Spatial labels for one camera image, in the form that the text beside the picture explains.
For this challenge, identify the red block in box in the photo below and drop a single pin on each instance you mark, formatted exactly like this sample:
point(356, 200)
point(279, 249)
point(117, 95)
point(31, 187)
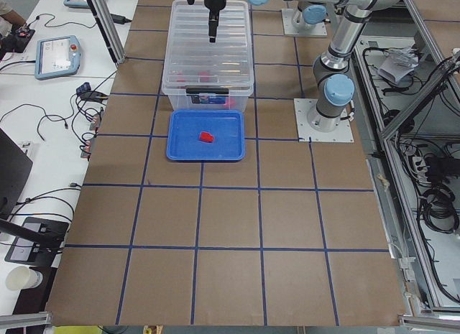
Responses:
point(204, 77)
point(181, 79)
point(230, 103)

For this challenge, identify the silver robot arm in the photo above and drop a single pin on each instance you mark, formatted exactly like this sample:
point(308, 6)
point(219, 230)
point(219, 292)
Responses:
point(336, 89)
point(308, 15)

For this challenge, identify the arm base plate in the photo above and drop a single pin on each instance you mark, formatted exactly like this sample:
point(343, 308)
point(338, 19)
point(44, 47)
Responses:
point(313, 127)
point(289, 30)

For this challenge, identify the black laptop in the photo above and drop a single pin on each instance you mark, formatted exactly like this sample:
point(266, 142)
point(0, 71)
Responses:
point(15, 169)

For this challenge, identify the clear plastic storage box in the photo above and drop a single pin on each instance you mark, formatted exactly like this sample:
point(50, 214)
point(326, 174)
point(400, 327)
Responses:
point(208, 97)

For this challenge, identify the blue teach pendant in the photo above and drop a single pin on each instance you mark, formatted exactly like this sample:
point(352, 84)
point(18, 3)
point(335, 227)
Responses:
point(57, 57)

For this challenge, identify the aluminium frame post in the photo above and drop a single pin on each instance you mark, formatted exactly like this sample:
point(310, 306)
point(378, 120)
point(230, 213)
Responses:
point(104, 21)

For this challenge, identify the red block from tray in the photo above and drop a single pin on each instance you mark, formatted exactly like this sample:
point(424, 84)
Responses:
point(206, 137)

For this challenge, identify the blue plastic tray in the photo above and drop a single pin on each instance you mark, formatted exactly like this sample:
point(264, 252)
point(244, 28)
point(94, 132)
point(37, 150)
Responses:
point(227, 126)

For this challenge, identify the black power adapter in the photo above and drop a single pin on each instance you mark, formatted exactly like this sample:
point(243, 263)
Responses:
point(119, 19)

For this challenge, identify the clear plastic box lid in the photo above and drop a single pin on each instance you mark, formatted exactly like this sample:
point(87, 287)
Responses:
point(207, 43)

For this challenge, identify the black box latch handle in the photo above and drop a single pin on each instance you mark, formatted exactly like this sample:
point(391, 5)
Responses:
point(206, 91)

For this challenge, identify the white paper cup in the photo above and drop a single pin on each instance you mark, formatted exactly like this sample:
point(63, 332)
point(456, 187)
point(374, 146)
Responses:
point(22, 277)

